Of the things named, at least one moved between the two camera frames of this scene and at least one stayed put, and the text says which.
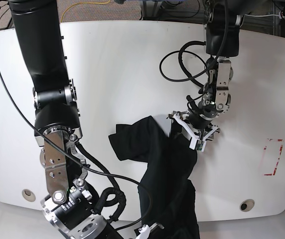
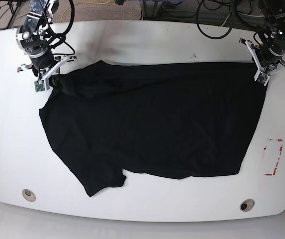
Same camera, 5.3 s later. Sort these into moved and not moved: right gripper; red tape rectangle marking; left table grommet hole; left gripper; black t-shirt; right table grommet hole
Moved: left gripper; black t-shirt; right gripper
Not moved: red tape rectangle marking; right table grommet hole; left table grommet hole
